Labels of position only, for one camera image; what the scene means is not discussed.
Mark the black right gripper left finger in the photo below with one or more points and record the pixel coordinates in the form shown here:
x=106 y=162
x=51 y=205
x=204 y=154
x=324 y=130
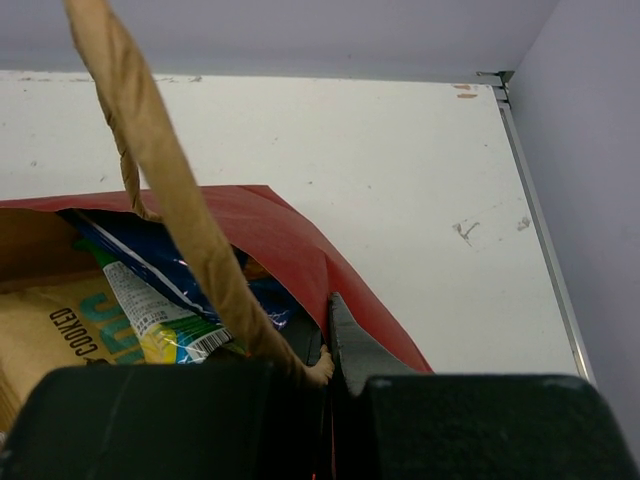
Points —
x=215 y=420

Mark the dark blue snack bag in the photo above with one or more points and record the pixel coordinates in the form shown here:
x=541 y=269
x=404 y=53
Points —
x=147 y=249

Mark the green yellow chips bag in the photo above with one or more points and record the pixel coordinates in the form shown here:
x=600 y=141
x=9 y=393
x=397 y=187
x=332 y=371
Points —
x=167 y=333

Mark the red paper bag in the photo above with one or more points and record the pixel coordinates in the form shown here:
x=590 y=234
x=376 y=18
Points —
x=206 y=224

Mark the aluminium right table rail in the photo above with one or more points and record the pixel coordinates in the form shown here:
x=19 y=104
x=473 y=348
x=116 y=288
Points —
x=498 y=81

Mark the brown kraft snack bag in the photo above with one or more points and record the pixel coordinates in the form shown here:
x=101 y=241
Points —
x=48 y=327

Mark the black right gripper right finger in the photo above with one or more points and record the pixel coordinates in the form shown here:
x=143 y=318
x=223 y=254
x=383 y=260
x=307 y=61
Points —
x=392 y=422

